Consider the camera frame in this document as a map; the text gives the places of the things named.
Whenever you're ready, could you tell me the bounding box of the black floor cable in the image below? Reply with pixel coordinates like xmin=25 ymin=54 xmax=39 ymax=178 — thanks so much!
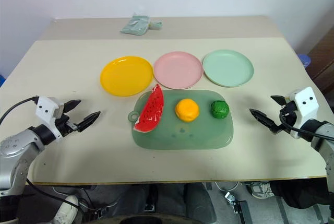
xmin=25 ymin=179 xmax=79 ymax=210

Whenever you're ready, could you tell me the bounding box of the beige table cover board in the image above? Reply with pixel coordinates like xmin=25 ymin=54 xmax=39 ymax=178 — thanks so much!
xmin=0 ymin=37 xmax=334 ymax=186

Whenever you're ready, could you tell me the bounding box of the toy green vegetable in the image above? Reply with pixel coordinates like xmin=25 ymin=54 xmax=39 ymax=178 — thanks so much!
xmin=210 ymin=99 xmax=230 ymax=120

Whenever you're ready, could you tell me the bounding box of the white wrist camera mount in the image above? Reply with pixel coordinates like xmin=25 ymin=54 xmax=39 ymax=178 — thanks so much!
xmin=285 ymin=86 xmax=320 ymax=139
xmin=35 ymin=96 xmax=65 ymax=138

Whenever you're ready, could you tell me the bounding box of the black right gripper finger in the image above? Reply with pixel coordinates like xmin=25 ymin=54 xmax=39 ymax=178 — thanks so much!
xmin=270 ymin=95 xmax=288 ymax=108
xmin=249 ymin=108 xmax=277 ymax=131

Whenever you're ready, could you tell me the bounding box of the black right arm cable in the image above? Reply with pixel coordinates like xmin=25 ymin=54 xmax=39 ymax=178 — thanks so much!
xmin=279 ymin=108 xmax=334 ymax=140

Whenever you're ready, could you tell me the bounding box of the black metal floor bracket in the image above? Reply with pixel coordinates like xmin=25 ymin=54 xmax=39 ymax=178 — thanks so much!
xmin=224 ymin=192 xmax=253 ymax=224

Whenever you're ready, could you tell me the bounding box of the pink plate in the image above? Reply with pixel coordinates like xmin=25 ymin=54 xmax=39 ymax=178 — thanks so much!
xmin=153 ymin=51 xmax=204 ymax=90

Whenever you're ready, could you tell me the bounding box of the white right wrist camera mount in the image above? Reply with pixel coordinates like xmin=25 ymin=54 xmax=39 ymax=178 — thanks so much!
xmin=285 ymin=86 xmax=320 ymax=139

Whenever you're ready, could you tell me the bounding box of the grey sneaker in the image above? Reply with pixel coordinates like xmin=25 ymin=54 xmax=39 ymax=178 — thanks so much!
xmin=246 ymin=181 xmax=275 ymax=199

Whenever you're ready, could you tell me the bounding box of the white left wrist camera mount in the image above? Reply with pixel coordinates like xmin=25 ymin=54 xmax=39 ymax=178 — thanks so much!
xmin=35 ymin=96 xmax=65 ymax=138

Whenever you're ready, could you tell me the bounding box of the white sneaker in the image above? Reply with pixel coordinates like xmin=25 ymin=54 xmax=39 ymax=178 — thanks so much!
xmin=53 ymin=195 xmax=79 ymax=224

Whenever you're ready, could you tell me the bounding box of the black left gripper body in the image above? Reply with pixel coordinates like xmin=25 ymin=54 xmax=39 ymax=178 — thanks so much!
xmin=54 ymin=113 xmax=79 ymax=137

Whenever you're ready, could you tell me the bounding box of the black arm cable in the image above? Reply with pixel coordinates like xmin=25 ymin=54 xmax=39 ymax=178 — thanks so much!
xmin=0 ymin=96 xmax=40 ymax=126
xmin=279 ymin=108 xmax=334 ymax=140

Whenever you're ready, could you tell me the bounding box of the red watermelon slice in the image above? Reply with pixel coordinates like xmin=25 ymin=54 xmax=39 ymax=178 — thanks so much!
xmin=133 ymin=84 xmax=165 ymax=134

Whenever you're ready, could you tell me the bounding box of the light green plate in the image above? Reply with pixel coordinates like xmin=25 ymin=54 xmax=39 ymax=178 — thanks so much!
xmin=202 ymin=49 xmax=255 ymax=88

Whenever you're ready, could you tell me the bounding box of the toy orange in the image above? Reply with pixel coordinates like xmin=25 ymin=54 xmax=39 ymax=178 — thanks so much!
xmin=174 ymin=98 xmax=201 ymax=124

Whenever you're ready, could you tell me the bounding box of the yellow plate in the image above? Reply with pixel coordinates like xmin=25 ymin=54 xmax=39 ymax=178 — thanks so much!
xmin=100 ymin=55 xmax=154 ymax=98

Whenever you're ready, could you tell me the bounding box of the crumpled green cloth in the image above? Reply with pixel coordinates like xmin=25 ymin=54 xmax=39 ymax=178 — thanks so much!
xmin=120 ymin=11 xmax=164 ymax=37

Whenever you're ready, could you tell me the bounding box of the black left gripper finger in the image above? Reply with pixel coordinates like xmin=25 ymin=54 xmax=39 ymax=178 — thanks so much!
xmin=75 ymin=111 xmax=101 ymax=133
xmin=63 ymin=99 xmax=82 ymax=113

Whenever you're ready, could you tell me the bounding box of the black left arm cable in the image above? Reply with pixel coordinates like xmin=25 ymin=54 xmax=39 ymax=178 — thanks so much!
xmin=0 ymin=96 xmax=40 ymax=126

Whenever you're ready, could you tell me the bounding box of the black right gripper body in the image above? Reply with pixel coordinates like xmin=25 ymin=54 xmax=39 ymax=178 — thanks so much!
xmin=269 ymin=102 xmax=299 ymax=135

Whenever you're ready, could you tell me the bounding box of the green translucent cutting board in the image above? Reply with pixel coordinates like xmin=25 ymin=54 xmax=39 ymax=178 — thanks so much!
xmin=127 ymin=89 xmax=235 ymax=151

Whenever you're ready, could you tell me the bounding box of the brown wooden cabinet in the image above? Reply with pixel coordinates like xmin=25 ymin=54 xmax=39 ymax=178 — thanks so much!
xmin=304 ymin=25 xmax=334 ymax=95

